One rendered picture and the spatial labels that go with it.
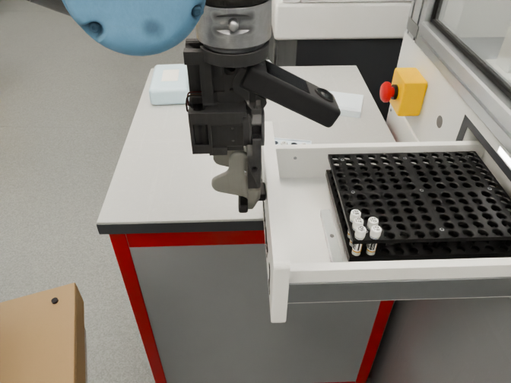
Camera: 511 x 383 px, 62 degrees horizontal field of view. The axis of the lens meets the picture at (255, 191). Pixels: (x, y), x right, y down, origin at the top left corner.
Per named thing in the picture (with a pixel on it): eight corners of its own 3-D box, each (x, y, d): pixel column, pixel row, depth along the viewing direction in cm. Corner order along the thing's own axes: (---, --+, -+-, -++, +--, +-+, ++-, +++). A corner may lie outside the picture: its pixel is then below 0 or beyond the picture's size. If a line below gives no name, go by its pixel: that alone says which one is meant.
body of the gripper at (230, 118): (197, 125, 54) (187, 28, 46) (265, 124, 54) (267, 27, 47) (192, 160, 48) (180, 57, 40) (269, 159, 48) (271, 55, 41)
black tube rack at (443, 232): (345, 275, 54) (353, 240, 50) (323, 187, 68) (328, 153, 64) (517, 270, 55) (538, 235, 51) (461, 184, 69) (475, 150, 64)
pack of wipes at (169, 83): (190, 105, 104) (188, 87, 101) (150, 106, 103) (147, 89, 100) (192, 77, 115) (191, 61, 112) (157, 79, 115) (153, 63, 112)
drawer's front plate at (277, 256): (271, 325, 51) (273, 264, 44) (260, 175, 73) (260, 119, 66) (285, 324, 51) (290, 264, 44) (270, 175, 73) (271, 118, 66)
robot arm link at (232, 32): (269, -16, 44) (275, 10, 38) (268, 30, 47) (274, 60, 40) (195, -15, 44) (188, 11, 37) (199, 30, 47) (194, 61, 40)
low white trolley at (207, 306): (160, 415, 122) (95, 223, 73) (181, 251, 169) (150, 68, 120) (363, 407, 123) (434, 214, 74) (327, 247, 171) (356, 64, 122)
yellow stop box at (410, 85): (394, 117, 84) (401, 83, 79) (384, 99, 89) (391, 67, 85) (420, 116, 84) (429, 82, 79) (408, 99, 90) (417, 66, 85)
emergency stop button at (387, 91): (382, 106, 84) (385, 87, 82) (376, 96, 87) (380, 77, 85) (397, 106, 84) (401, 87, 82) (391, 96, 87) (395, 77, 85)
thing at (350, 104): (305, 111, 102) (306, 105, 101) (311, 94, 108) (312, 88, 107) (360, 118, 99) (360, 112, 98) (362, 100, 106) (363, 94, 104)
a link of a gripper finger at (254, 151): (245, 174, 54) (243, 109, 49) (259, 174, 54) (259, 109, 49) (245, 195, 50) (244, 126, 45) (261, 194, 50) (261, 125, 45)
